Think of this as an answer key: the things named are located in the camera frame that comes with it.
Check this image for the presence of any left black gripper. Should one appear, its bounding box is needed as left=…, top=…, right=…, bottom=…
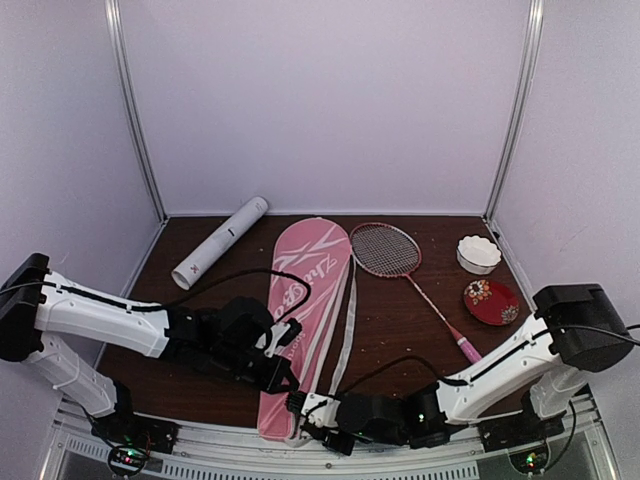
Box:
left=211, top=340, right=300, bottom=395

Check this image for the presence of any pink racket cover bag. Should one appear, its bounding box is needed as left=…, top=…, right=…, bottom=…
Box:
left=257, top=217, right=357, bottom=448

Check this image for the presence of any pink badminton racket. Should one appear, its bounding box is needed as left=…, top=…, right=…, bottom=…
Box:
left=350, top=222, right=482, bottom=363

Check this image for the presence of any white shuttlecock tube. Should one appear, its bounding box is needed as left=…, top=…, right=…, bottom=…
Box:
left=171, top=196, right=269, bottom=291

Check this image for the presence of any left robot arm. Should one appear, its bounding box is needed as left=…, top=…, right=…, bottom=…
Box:
left=1, top=253, right=301, bottom=444

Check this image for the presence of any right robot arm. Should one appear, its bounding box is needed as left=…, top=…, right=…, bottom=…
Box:
left=307, top=284, right=639, bottom=454

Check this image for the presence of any red floral plate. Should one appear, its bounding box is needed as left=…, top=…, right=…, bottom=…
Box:
left=463, top=279, right=520, bottom=326

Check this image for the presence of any white fluted bowl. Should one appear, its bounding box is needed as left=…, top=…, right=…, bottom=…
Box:
left=456, top=235, right=502, bottom=276

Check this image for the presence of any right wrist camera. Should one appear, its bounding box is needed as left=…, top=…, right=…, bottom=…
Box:
left=285, top=391, right=340, bottom=429

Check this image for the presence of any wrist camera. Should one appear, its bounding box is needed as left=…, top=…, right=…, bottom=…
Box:
left=255, top=318, right=302, bottom=357
left=285, top=391, right=340, bottom=429

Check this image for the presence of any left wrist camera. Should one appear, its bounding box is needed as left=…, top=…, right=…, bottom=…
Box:
left=255, top=318, right=302, bottom=357

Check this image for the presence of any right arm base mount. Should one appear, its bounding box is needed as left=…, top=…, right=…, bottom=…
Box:
left=477, top=388, right=568, bottom=453

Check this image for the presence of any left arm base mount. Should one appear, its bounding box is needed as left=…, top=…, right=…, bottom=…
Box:
left=89, top=384, right=178, bottom=454

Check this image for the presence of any aluminium front rail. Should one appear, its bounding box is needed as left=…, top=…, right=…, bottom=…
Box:
left=36, top=394, right=621, bottom=479

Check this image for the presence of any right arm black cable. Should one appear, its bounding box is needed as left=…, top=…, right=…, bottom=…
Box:
left=339, top=324, right=640, bottom=401

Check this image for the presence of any right aluminium frame post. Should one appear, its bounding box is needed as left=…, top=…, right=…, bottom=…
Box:
left=483, top=0, right=545, bottom=224

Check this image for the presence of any aluminium frame post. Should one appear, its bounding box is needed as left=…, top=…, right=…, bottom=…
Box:
left=483, top=0, right=545, bottom=224
left=104, top=0, right=168, bottom=223

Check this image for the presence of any left aluminium frame post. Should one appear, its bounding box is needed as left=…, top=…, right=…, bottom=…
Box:
left=104, top=0, right=168, bottom=223

